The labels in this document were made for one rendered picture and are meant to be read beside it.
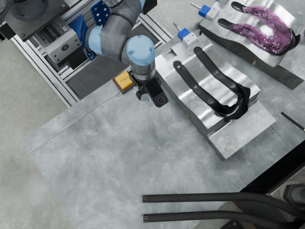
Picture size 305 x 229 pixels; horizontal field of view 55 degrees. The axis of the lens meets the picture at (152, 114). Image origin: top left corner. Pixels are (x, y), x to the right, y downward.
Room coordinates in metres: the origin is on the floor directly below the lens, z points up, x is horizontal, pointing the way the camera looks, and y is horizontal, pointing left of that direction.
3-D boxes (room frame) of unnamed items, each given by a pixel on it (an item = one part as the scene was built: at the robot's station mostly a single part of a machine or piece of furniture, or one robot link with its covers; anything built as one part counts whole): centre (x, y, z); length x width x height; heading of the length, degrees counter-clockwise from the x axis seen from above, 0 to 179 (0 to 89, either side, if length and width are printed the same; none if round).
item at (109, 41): (0.46, 0.09, 1.25); 0.11 x 0.11 x 0.08; 61
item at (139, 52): (0.39, 0.02, 1.25); 0.09 x 0.08 x 0.11; 61
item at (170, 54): (0.57, -0.10, 0.87); 0.05 x 0.05 x 0.04; 30
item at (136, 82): (0.40, 0.02, 1.09); 0.09 x 0.08 x 0.12; 30
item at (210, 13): (0.79, -0.28, 0.86); 0.13 x 0.05 x 0.05; 47
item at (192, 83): (0.42, -0.25, 0.92); 0.35 x 0.16 x 0.09; 30
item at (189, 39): (0.66, -0.17, 0.89); 0.13 x 0.05 x 0.05; 30
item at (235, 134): (0.40, -0.25, 0.87); 0.50 x 0.26 x 0.14; 30
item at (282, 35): (0.65, -0.51, 0.90); 0.26 x 0.18 x 0.08; 47
